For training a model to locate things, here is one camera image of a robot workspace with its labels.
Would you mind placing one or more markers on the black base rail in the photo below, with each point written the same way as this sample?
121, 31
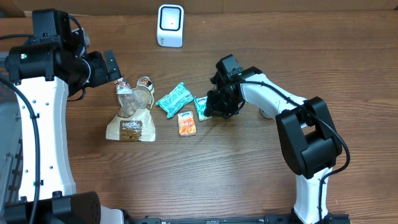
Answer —
217, 220

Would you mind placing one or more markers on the white barcode scanner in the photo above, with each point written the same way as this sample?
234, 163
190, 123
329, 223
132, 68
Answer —
170, 25

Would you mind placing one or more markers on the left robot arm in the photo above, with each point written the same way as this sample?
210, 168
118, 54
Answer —
52, 67

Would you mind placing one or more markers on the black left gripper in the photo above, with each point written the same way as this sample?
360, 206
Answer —
104, 74

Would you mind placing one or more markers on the teal tissue pack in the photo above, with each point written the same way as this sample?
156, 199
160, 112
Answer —
174, 101

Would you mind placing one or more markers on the brown white snack bag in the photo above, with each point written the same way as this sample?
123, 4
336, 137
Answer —
134, 121

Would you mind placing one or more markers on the small teal white box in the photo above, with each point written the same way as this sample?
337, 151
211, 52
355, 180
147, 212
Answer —
200, 104

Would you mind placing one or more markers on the grey plastic mesh basket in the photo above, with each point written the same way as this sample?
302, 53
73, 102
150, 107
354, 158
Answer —
11, 147

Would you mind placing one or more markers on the green lid jar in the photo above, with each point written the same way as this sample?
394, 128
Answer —
265, 114

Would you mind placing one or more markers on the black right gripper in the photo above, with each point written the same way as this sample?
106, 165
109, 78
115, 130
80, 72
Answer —
216, 109

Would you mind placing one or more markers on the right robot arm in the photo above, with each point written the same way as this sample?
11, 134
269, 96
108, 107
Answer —
307, 135

